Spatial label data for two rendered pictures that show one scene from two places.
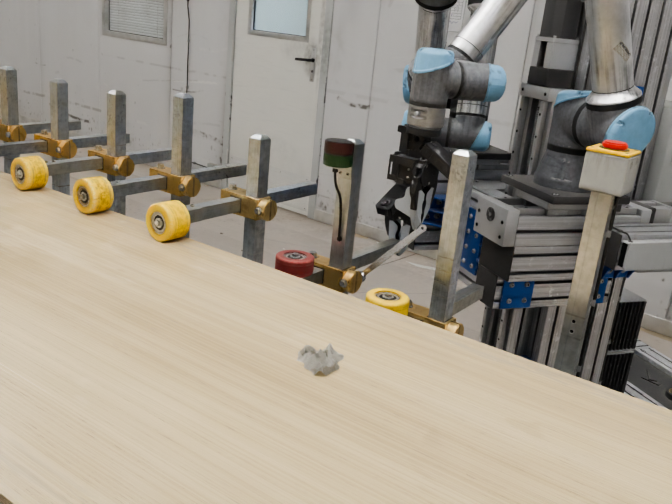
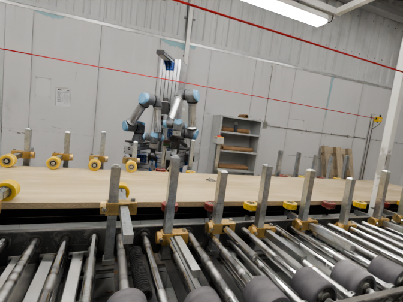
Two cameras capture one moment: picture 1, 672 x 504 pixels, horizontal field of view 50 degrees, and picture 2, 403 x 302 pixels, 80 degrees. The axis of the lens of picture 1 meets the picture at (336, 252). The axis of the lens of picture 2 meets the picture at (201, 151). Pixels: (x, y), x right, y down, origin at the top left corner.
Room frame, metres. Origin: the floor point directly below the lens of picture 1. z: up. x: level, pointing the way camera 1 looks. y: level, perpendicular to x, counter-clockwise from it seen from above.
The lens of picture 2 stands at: (0.04, 1.52, 1.30)
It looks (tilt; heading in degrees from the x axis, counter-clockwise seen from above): 6 degrees down; 304
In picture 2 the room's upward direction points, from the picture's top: 7 degrees clockwise
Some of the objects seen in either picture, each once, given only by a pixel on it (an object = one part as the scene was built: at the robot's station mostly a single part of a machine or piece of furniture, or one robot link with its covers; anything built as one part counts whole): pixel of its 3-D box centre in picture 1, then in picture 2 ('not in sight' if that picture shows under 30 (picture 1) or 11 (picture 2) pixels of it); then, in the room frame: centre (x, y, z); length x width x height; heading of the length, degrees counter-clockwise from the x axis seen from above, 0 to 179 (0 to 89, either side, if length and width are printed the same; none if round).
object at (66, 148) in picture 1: (55, 145); (23, 154); (2.05, 0.83, 0.95); 0.14 x 0.06 x 0.05; 56
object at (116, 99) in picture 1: (116, 180); (66, 162); (1.89, 0.61, 0.90); 0.04 x 0.04 x 0.48; 56
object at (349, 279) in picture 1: (329, 274); not in sight; (1.48, 0.01, 0.85); 0.14 x 0.06 x 0.05; 56
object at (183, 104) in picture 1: (180, 190); (101, 160); (1.75, 0.40, 0.93); 0.04 x 0.04 x 0.48; 56
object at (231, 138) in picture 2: not in sight; (232, 156); (2.22, -2.85, 0.78); 0.90 x 0.45 x 1.55; 52
